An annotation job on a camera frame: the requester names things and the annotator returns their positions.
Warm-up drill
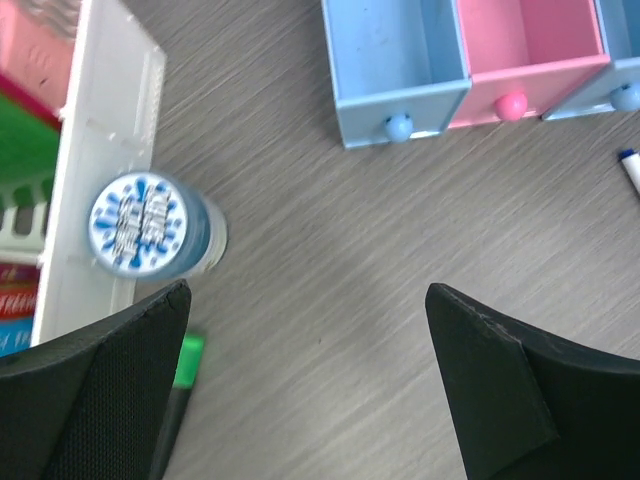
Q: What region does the green notebook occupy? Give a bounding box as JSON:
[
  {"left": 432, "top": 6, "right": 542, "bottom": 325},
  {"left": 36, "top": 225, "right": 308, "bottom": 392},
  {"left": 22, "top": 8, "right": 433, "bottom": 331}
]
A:
[{"left": 1, "top": 74, "right": 61, "bottom": 184}]

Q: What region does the green highlighter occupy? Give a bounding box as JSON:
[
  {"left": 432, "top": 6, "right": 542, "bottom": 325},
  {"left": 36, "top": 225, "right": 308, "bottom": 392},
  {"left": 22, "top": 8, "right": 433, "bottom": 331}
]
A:
[{"left": 149, "top": 332, "right": 206, "bottom": 480}]

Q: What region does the blue whiteboard marker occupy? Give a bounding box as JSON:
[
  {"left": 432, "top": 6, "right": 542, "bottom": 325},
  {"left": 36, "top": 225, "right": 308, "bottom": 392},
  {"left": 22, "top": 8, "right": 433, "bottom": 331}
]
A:
[{"left": 617, "top": 149, "right": 640, "bottom": 194}]

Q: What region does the pastel four-drawer organizer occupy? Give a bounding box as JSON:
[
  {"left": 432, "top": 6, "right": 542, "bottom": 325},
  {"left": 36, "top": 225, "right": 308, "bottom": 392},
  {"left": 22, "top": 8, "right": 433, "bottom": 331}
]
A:
[{"left": 322, "top": 0, "right": 639, "bottom": 149}]

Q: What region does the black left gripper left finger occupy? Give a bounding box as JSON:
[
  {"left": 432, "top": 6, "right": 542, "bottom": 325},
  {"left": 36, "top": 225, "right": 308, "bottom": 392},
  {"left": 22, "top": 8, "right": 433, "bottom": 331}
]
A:
[{"left": 1, "top": 280, "right": 191, "bottom": 479}]

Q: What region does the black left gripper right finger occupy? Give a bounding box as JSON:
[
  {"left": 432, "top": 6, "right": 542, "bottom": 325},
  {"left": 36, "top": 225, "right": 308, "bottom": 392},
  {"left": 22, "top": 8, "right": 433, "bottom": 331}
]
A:
[{"left": 425, "top": 283, "right": 639, "bottom": 479}]

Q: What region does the white desk organizer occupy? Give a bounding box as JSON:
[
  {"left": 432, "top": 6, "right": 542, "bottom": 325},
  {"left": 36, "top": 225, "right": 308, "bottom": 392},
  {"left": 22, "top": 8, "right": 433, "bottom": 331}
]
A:
[{"left": 1, "top": 0, "right": 166, "bottom": 345}]

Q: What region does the blue round slime jar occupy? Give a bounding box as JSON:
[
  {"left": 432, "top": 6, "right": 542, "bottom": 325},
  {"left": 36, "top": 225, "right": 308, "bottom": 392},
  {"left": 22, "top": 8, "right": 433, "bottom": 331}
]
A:
[{"left": 87, "top": 171, "right": 228, "bottom": 282}]

